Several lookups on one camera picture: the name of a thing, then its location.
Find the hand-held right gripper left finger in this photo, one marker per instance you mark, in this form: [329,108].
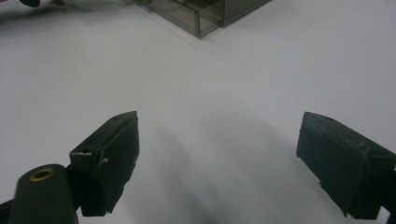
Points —
[109,161]

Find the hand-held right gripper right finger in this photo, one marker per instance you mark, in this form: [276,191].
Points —
[345,165]

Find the smoky clear drawer box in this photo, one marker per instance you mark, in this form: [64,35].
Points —
[246,7]

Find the white table mat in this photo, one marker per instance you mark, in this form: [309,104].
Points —
[218,93]

